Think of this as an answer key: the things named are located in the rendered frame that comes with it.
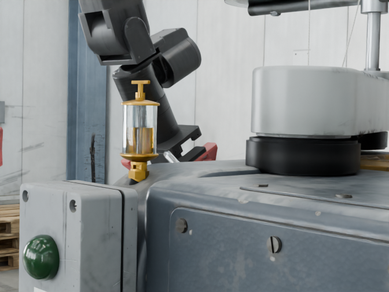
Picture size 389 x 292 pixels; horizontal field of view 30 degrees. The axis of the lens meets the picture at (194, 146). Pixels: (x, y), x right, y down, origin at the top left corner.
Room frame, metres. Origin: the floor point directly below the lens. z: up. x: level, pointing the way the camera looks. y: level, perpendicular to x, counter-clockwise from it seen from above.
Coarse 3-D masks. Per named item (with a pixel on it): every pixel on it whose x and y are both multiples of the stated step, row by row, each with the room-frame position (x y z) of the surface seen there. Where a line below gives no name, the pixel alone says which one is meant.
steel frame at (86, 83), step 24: (72, 0) 9.25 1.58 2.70; (72, 24) 9.26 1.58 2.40; (72, 48) 9.26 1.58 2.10; (72, 72) 9.26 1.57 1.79; (96, 72) 9.03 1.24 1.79; (72, 96) 9.27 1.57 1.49; (96, 96) 9.03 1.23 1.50; (72, 120) 9.27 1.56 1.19; (96, 120) 9.04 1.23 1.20; (72, 144) 9.27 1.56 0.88; (96, 144) 9.04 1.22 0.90; (72, 168) 9.28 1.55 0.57; (96, 168) 9.05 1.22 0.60
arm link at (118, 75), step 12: (144, 60) 0.97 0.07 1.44; (156, 60) 0.98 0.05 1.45; (120, 72) 0.96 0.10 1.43; (132, 72) 0.94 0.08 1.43; (144, 72) 0.95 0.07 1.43; (156, 72) 0.97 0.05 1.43; (168, 72) 0.99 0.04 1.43; (120, 84) 0.95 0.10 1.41; (132, 84) 0.95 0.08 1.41; (144, 84) 0.95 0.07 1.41; (156, 84) 0.96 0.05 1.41; (120, 96) 0.97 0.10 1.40; (132, 96) 0.95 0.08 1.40; (156, 96) 0.96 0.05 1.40
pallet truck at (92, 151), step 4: (92, 136) 6.06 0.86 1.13; (92, 140) 6.04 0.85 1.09; (92, 144) 6.05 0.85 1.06; (92, 148) 6.08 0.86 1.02; (92, 152) 6.20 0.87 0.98; (92, 156) 6.21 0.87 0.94; (92, 160) 6.21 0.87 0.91; (92, 164) 6.21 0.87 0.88; (92, 168) 6.21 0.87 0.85; (92, 172) 6.21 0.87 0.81; (92, 176) 6.21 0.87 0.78; (92, 180) 6.21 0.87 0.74
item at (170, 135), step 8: (160, 104) 0.96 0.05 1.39; (168, 104) 0.98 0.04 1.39; (160, 112) 0.97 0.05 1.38; (168, 112) 0.98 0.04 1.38; (160, 120) 0.97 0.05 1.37; (168, 120) 0.97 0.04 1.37; (160, 128) 0.97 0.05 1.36; (168, 128) 0.97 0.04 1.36; (176, 128) 0.99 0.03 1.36; (184, 128) 0.99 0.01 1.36; (192, 128) 0.98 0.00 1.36; (160, 136) 0.97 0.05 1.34; (168, 136) 0.98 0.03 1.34; (176, 136) 0.98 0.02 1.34; (184, 136) 0.97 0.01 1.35; (192, 136) 0.97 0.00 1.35; (160, 144) 0.97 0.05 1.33; (168, 144) 0.96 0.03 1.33; (176, 144) 0.95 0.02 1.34; (160, 152) 0.96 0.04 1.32; (176, 152) 0.95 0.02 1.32
